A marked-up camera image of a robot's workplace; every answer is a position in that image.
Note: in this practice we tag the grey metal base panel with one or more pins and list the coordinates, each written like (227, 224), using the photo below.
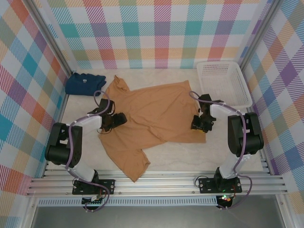
(154, 217)

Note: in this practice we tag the white plastic basket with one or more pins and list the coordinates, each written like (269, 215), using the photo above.
(223, 88)

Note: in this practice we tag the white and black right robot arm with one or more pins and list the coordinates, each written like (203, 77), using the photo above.
(244, 133)

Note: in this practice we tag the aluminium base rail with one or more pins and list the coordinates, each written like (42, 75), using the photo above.
(166, 183)

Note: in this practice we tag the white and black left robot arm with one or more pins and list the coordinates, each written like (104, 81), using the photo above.
(61, 142)

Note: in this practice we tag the tan t-shirt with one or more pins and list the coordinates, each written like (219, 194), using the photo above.
(154, 111)

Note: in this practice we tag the green circuit board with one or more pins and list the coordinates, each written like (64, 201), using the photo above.
(93, 199)

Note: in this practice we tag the navy folded t-shirt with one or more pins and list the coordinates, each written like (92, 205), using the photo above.
(80, 85)

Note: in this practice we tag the aluminium frame post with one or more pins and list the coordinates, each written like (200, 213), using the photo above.
(257, 35)
(50, 35)

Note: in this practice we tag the circuit board with lit LEDs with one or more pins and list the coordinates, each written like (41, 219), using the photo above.
(225, 198)

